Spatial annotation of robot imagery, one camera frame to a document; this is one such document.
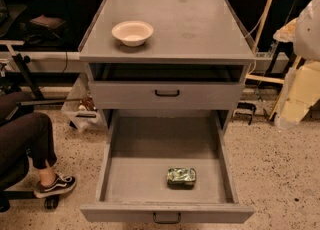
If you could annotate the open grey bottom drawer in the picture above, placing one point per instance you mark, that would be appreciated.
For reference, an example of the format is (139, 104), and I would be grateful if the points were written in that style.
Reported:
(142, 146)

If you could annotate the closed grey drawer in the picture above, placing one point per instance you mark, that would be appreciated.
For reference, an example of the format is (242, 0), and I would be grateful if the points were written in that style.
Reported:
(140, 95)

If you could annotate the grey cabinet with counter top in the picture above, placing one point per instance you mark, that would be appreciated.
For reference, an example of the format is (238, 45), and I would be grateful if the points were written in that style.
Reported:
(194, 41)

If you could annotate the white paper bowl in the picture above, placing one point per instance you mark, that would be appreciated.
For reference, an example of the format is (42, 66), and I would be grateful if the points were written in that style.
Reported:
(132, 33)

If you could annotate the clear plastic bin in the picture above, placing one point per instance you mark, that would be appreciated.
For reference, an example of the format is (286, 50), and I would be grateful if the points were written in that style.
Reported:
(79, 107)

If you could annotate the black and white sneaker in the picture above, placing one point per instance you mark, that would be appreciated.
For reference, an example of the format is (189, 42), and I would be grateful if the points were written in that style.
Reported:
(50, 186)

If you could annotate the dark box on shelf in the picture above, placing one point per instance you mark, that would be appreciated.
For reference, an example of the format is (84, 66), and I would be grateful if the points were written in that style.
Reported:
(43, 22)

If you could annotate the seated person's leg dark trousers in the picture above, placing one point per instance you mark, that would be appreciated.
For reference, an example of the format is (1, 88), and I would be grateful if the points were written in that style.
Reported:
(31, 131)

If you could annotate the black tripod stand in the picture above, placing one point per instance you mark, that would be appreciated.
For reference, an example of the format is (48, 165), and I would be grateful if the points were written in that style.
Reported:
(22, 66)

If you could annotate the black office chair base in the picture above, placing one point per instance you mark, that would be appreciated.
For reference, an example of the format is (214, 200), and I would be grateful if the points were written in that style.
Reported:
(50, 202)

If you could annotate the black drawer handle upper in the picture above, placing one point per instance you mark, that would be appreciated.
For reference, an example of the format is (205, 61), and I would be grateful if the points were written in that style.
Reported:
(169, 93)

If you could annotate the black drawer handle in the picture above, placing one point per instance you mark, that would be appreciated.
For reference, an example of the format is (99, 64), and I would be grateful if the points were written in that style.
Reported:
(169, 93)
(166, 218)

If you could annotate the black drawer handle lower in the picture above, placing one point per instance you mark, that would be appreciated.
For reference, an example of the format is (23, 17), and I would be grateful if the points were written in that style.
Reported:
(166, 218)

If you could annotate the wooden stick frame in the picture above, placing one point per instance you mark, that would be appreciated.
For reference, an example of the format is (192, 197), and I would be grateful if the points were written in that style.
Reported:
(260, 25)

